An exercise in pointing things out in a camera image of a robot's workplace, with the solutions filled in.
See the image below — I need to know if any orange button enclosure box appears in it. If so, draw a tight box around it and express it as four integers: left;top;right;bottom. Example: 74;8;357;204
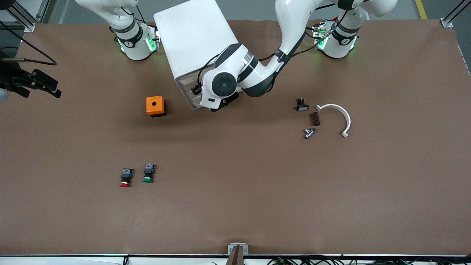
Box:
146;95;167;118

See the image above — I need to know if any white curved plastic bracket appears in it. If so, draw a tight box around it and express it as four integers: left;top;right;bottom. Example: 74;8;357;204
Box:
315;103;352;139

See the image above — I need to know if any grey metal bracket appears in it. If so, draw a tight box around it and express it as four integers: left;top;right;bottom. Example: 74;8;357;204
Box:
227;243;249;256

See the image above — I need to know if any white drawer cabinet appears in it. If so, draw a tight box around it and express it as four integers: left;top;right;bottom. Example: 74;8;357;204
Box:
153;0;240;110

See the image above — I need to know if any dark camera mount bar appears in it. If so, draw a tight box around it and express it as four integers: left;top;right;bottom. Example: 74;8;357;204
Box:
225;245;245;265

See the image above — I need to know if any aluminium frame post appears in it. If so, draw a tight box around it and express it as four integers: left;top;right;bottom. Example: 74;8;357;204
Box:
440;0;471;29
0;0;50;33

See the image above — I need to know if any green push button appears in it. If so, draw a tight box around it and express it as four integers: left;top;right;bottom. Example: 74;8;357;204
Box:
142;163;156;184

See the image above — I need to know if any red push button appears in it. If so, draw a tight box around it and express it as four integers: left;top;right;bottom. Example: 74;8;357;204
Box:
119;168;134;188

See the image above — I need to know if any black cable bundle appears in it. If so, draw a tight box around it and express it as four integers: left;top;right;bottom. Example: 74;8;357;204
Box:
267;255;471;265

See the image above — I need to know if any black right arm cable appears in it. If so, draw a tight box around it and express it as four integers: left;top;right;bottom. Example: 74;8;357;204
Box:
0;20;58;66

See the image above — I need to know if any black base cable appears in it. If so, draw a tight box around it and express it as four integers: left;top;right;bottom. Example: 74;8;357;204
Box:
305;23;321;40

